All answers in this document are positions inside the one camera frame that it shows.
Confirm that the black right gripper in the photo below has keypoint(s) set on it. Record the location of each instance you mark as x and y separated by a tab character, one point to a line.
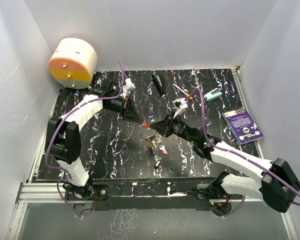
160	126

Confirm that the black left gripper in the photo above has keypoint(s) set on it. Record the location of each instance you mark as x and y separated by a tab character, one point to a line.
132	115

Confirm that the red key with silver blade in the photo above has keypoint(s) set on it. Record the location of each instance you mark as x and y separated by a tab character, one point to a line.
145	125

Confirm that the metal keyring with keys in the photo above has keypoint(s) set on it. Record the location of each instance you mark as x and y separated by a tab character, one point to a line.
150	139

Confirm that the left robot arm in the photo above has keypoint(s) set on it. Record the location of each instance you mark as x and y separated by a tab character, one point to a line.
63	139

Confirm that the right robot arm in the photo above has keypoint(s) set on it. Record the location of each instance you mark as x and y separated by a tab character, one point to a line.
273	182

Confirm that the red tag key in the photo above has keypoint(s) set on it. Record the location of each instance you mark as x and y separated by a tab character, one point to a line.
163	149

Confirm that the black key tag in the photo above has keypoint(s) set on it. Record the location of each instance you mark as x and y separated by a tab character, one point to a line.
157	164

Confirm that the black stapler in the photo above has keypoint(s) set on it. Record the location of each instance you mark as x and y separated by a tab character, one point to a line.
160	84

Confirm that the light blue stapler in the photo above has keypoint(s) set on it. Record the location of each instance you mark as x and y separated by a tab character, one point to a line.
212	95

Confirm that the white round drawer cabinet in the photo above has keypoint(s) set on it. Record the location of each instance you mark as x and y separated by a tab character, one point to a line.
73	63

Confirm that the purple booklet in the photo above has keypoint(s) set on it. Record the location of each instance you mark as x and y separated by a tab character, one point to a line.
242	125

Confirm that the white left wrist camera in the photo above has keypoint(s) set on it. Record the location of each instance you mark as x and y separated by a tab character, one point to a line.
127	88

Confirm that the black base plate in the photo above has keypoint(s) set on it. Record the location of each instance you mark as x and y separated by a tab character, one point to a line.
148	194

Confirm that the aluminium frame rail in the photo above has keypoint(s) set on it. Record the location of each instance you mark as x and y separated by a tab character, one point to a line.
233	185

